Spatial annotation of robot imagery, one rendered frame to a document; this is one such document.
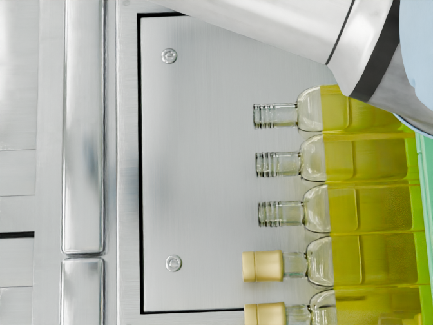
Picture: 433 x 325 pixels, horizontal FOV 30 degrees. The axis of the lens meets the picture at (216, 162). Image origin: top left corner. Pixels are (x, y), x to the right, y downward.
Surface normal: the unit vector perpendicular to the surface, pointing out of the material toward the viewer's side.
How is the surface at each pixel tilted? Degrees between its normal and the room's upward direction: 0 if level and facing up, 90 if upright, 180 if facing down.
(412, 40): 8
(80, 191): 90
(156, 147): 90
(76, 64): 90
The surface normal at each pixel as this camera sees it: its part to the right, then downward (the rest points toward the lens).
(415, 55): -0.99, 0.00
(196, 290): -0.02, -0.25
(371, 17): -0.73, -0.07
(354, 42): -0.84, 0.19
